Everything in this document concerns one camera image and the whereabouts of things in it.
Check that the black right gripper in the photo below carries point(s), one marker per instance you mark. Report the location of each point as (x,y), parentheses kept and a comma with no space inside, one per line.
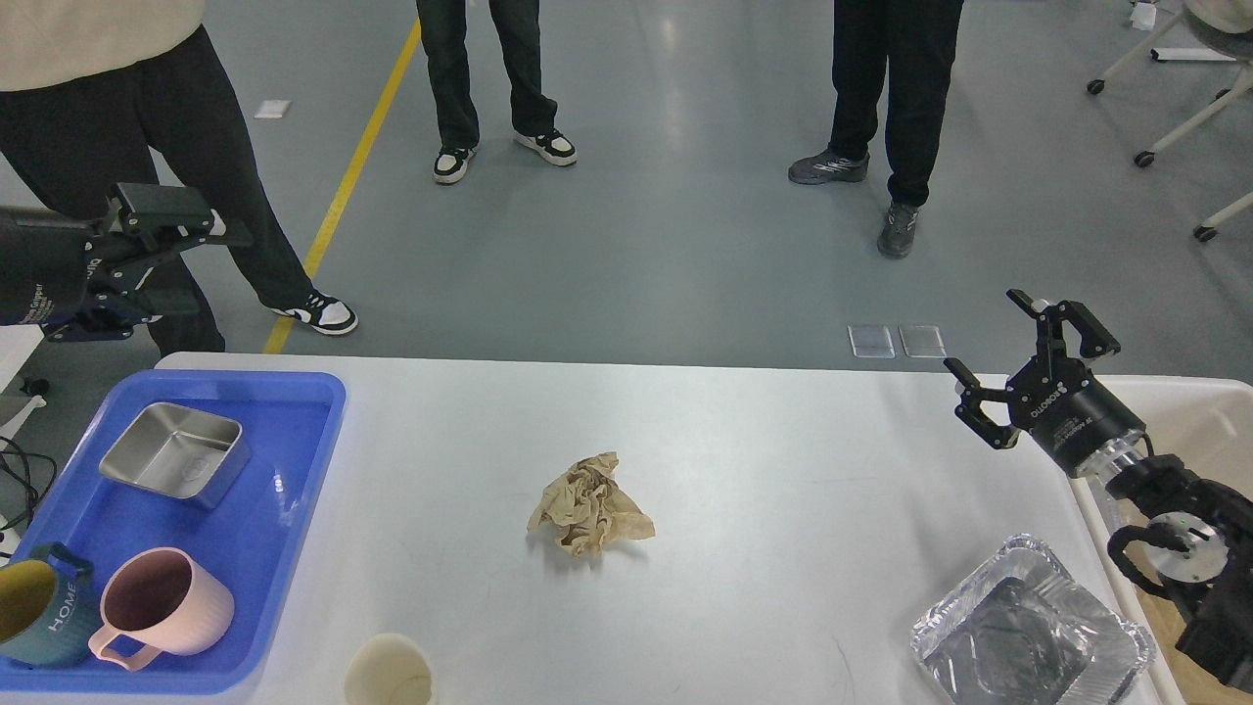
(1055,398)

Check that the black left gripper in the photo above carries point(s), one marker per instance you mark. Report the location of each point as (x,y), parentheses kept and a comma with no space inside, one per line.
(48,261)

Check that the square stainless steel dish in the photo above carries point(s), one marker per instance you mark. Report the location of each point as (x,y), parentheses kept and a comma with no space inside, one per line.
(179,452)

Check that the pink ribbed mug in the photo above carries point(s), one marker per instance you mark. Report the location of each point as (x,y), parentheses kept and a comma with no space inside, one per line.
(160,601)

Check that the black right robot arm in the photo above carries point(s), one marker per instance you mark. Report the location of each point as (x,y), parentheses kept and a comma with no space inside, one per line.
(1195,547)

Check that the right clear floor plate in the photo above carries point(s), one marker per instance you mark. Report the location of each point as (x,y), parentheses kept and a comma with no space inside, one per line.
(922,340)

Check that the clear floor plate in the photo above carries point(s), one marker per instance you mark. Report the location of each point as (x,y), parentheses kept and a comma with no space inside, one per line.
(871,341)
(922,340)

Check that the left clear floor plate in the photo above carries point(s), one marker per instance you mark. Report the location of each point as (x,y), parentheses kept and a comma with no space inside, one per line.
(871,341)

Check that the person in beige top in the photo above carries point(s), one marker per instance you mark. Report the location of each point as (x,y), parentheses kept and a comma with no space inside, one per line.
(92,90)

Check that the white plastic bin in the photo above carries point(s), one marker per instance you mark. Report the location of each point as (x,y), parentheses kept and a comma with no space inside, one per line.
(1207,423)

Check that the blue plastic tray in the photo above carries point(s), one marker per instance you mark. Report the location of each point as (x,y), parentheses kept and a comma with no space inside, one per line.
(251,540)

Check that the aluminium foil tray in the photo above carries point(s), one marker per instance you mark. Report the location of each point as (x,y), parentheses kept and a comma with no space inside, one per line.
(1021,630)

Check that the person with grey shoes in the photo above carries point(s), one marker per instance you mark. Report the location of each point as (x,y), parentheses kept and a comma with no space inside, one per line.
(891,71)

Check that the teal HOME mug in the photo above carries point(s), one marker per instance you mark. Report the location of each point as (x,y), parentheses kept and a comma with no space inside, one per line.
(48,609)

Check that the crumpled brown paper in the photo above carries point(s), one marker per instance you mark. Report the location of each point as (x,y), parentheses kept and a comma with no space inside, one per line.
(586,509)

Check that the cream paper cup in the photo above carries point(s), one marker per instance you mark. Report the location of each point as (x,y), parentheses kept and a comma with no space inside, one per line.
(389,669)

